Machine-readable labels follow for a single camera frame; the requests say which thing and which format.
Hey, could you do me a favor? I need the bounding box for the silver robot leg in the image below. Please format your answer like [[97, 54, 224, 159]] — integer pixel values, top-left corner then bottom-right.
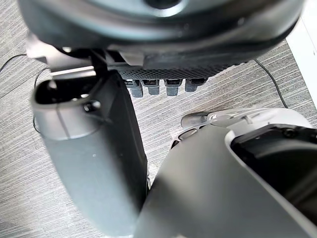
[[135, 108, 317, 238]]

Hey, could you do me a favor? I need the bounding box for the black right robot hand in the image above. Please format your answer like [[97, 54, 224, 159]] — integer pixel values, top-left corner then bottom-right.
[[18, 0, 305, 238]]

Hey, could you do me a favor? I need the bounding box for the white cabinet panel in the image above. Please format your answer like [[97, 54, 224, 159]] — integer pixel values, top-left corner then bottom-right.
[[285, 11, 317, 129]]

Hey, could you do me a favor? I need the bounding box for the black floor cable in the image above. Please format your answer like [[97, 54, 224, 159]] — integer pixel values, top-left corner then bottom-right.
[[254, 59, 288, 109], [0, 54, 48, 133]]

